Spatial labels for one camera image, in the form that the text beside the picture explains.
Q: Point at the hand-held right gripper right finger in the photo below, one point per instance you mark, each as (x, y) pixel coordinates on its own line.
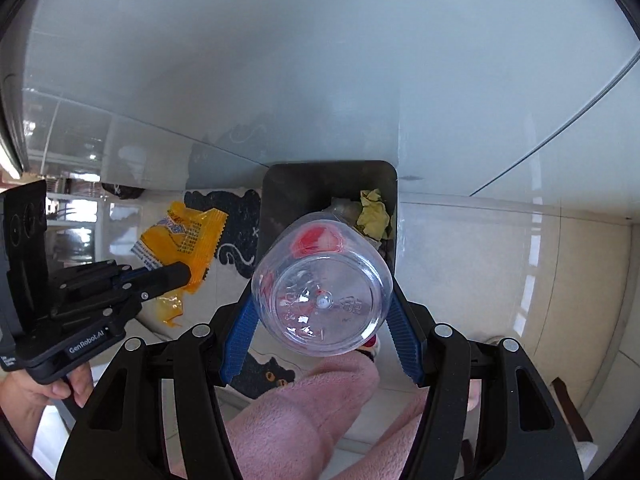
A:
(406, 335)

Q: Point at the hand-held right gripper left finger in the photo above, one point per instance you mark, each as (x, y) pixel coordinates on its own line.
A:
(239, 332)

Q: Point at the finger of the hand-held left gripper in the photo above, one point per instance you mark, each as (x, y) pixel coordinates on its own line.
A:
(165, 281)
(100, 274)

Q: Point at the orange snack packet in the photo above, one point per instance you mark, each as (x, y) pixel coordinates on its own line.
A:
(190, 230)

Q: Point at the clear plastic bottle red cap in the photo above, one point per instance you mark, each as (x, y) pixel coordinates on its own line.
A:
(320, 310)

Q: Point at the small yellow wrapper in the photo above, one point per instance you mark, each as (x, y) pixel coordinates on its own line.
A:
(374, 212)

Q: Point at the black trash bin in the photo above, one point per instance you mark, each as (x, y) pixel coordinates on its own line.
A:
(310, 185)

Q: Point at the person's left hand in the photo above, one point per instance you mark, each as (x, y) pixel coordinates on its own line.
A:
(30, 392)

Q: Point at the red white slipper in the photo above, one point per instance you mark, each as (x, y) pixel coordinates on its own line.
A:
(371, 347)

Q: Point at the small black floor object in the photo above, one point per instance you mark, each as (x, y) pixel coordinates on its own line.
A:
(124, 191)

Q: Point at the black cat floor mat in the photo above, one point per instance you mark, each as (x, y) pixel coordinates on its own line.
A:
(235, 220)

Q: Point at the person's right leg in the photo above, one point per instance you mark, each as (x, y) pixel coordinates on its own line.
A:
(400, 430)

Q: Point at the brown wooden furniture leg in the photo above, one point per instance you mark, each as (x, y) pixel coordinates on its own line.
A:
(572, 410)

